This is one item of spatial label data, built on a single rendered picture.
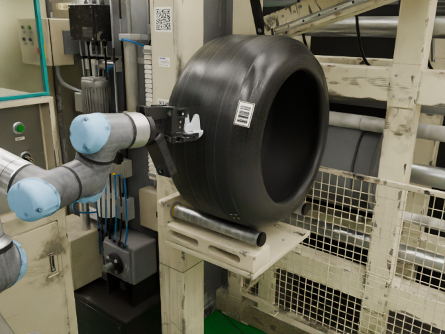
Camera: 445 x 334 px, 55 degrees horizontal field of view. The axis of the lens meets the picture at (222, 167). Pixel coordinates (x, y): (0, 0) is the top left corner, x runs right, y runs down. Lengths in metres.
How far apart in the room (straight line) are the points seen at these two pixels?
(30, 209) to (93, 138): 0.17
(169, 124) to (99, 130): 0.20
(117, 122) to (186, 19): 0.64
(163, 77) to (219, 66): 0.34
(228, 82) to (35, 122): 0.71
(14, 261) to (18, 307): 0.43
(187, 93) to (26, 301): 0.92
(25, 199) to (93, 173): 0.15
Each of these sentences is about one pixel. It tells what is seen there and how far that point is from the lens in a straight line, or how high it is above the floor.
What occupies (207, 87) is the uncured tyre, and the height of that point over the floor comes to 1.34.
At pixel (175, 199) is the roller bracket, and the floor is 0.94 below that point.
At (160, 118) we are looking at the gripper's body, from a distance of 0.96.
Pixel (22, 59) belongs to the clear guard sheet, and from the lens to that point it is 1.49.
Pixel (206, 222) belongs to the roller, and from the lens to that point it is 1.35.
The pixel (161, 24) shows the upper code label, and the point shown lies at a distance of 1.45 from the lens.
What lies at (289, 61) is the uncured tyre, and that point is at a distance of 1.19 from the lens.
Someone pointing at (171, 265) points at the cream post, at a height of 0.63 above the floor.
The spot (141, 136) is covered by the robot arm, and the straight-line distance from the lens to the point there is 0.90.
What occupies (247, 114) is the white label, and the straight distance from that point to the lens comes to 1.05.
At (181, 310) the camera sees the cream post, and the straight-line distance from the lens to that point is 1.75.
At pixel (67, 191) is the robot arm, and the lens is 0.83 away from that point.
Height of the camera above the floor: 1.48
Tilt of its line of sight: 18 degrees down
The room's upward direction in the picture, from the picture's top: 1 degrees clockwise
